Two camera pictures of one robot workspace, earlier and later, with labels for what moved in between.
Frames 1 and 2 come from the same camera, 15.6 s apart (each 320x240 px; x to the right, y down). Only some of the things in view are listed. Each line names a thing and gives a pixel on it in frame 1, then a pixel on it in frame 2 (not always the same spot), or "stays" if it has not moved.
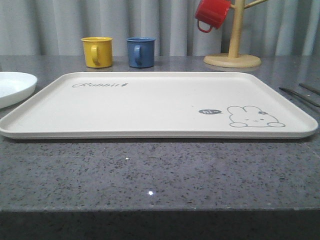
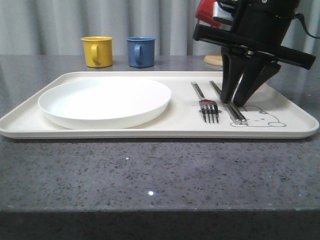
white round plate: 16,88 → 104,103
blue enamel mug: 141,51 stays
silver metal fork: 313,102 → 209,108
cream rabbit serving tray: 158,105 stays
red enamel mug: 212,12 stays
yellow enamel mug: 98,51 stays
